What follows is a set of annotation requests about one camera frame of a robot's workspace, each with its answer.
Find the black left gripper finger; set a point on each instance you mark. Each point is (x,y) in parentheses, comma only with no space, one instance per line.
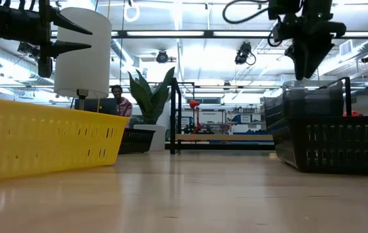
(65,24)
(64,48)

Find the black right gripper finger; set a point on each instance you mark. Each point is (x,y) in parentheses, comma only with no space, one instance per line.
(315,51)
(299,58)

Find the clear plastic basket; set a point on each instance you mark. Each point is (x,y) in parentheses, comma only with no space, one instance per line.
(313,100)

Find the yellow plastic basket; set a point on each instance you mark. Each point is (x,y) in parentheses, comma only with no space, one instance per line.
(41,139)

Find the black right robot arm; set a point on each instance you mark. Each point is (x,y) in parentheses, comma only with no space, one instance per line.
(317,8)

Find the wooden shelf board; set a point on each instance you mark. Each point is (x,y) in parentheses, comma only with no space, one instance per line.
(223,137)

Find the white cylindrical lamp shade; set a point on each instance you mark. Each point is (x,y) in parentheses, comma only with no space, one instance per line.
(83,64)

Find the metal lamp pole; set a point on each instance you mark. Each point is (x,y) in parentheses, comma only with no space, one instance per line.
(82,100)

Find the black ceiling spotlight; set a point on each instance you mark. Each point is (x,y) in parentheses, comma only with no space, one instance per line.
(162,57)
(244,53)

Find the dark computer monitor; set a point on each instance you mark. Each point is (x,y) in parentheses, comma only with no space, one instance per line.
(99,106)

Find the person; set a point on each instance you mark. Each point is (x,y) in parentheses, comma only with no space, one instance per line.
(122,105)

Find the black ceiling light track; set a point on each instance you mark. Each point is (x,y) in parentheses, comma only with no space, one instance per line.
(208,33)

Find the large black plastic basket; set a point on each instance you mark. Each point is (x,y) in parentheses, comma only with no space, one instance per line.
(342,145)

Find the green snake plant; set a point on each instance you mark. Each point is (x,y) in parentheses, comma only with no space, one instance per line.
(151,100)

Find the small black plastic basket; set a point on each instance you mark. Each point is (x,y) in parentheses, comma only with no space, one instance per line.
(135,140)

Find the white plant pot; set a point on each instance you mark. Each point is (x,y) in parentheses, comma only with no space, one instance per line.
(159,136)

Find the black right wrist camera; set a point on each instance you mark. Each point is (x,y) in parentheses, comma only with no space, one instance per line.
(282,8)

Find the black metal shelf frame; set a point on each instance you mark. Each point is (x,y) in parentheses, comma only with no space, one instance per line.
(173,116)

